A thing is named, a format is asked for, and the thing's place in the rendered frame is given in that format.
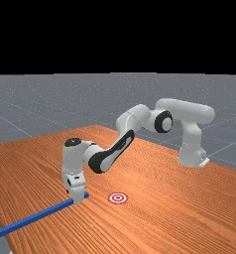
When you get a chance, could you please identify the long blue stick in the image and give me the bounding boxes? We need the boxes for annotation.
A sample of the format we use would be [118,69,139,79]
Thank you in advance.
[0,191,90,239]

